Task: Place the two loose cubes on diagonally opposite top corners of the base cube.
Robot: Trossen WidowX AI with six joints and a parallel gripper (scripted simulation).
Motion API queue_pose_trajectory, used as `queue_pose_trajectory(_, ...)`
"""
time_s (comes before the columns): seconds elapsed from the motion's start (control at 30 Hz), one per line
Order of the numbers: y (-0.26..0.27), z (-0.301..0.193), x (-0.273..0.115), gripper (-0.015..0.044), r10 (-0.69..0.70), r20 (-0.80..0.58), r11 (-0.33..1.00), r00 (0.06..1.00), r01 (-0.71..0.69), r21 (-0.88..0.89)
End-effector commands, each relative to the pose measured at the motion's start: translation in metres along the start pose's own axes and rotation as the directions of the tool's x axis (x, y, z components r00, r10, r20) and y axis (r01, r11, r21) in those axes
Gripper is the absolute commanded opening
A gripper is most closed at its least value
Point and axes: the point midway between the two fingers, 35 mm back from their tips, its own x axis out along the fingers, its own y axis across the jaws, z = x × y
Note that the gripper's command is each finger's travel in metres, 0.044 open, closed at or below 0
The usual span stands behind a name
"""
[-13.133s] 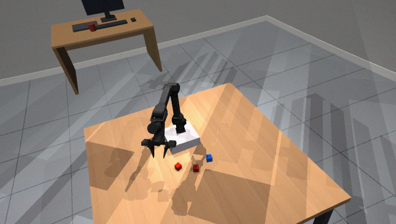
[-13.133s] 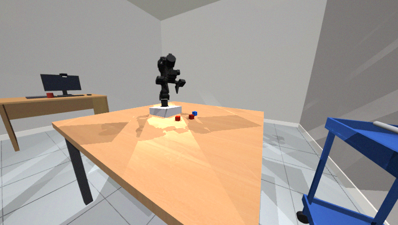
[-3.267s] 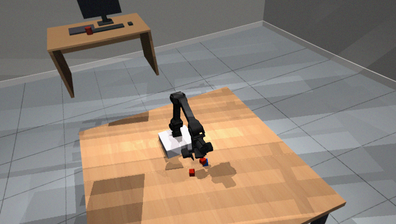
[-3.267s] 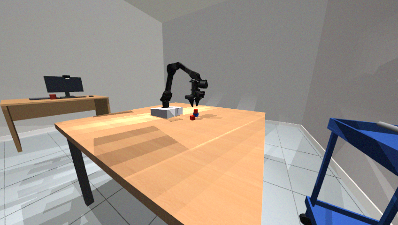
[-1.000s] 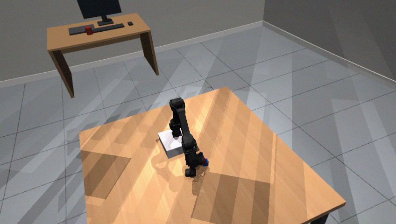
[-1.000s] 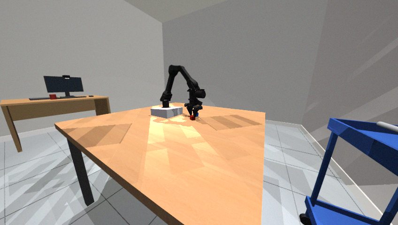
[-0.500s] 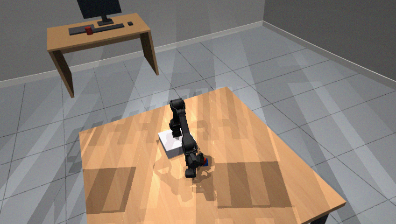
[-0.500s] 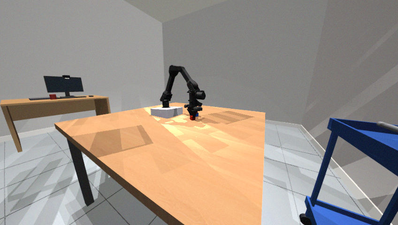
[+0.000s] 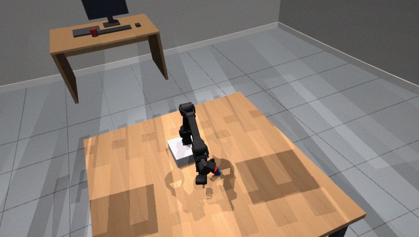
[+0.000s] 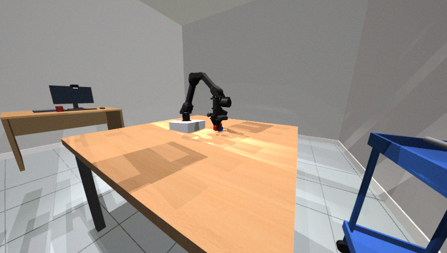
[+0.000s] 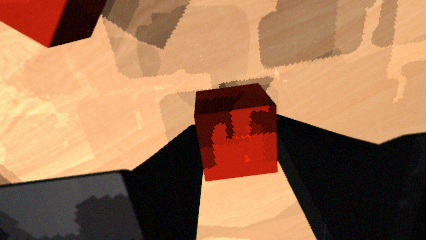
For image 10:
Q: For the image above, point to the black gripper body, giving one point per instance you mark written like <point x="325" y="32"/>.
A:
<point x="216" y="114"/>

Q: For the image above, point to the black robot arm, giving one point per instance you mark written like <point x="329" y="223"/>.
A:
<point x="218" y="97"/>

